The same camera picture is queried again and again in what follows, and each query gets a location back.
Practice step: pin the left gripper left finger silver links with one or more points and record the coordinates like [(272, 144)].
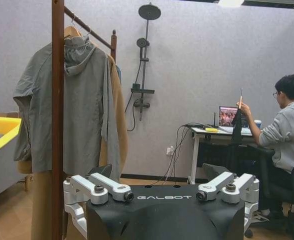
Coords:
[(99, 187)]

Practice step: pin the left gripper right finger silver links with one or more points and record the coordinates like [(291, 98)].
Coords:
[(227, 186)]

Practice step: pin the black cloth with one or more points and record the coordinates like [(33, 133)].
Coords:
[(237, 127)]

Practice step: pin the thin stick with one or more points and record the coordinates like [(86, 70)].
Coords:
[(240, 97)]

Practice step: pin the blue garment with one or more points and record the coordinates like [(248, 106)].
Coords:
[(118, 73)]

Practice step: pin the wooden clothes hanger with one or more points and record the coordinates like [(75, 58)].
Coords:
[(70, 32)]

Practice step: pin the white desk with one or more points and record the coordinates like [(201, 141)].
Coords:
[(212, 135)]

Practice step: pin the yellow item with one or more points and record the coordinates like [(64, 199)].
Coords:
[(211, 129)]

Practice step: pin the black router with antenna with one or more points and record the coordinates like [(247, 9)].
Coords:
[(199, 125)]

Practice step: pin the open laptop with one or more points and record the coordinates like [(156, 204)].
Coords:
[(228, 117)]

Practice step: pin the paper cup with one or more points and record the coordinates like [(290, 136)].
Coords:
[(257, 124)]

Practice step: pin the tan long coat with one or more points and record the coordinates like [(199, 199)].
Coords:
[(118, 120)]

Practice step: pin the person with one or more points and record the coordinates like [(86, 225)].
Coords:
[(287, 140)]

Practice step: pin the grey hooded jacket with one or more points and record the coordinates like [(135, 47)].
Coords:
[(87, 107)]

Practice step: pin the brown wooden clothes rack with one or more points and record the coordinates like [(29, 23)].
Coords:
[(57, 105)]

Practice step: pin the black shower faucet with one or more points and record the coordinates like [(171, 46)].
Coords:
[(142, 103)]

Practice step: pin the black shower shelf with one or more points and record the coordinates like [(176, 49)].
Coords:
[(142, 89)]

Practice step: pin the cardboard box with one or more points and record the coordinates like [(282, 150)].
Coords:
[(13, 114)]

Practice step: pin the black hand shower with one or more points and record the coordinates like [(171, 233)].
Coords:
[(142, 42)]

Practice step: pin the round black shower head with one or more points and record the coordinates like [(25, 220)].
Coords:
[(149, 11)]

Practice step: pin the ceiling light panel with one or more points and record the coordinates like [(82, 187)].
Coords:
[(230, 2)]

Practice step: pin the white wall socket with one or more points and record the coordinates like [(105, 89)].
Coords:
[(170, 150)]

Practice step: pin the black shower rail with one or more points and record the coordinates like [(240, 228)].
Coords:
[(146, 70)]

